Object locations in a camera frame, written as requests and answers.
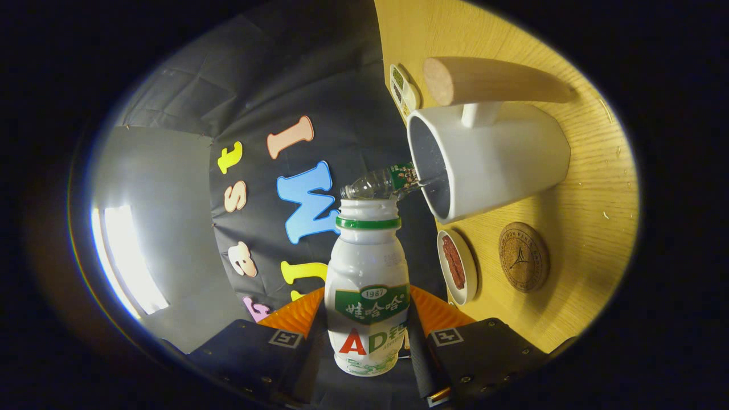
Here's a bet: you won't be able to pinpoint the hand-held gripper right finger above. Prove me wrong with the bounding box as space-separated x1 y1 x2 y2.
406 284 550 408

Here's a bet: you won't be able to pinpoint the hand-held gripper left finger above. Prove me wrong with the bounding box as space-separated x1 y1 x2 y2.
188 286 328 408

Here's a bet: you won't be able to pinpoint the white juice bottle green label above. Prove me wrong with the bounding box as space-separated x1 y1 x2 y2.
323 198 411 378

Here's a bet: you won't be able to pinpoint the round cork coaster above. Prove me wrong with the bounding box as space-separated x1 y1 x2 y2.
498 222 551 294

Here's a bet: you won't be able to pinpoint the white cup with wooden handle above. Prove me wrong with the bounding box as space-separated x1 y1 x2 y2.
407 56 577 225

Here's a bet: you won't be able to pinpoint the clear water bottle green label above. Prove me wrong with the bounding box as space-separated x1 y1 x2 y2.
340 162 422 201

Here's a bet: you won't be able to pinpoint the white round plate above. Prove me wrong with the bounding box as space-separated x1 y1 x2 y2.
437 229 479 306

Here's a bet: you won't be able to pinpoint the red meat slices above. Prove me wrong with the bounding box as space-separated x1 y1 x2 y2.
442 235 466 290

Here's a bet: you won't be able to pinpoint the bright ceiling light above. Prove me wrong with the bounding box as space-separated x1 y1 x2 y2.
91 204 170 321

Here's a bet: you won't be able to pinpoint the wooden table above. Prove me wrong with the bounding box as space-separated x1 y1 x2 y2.
373 0 640 354

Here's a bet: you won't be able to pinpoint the white divided dish with beans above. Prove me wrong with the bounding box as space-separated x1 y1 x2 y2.
390 64 422 119

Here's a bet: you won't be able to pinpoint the black backdrop cloth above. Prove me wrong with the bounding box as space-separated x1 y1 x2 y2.
111 0 450 410

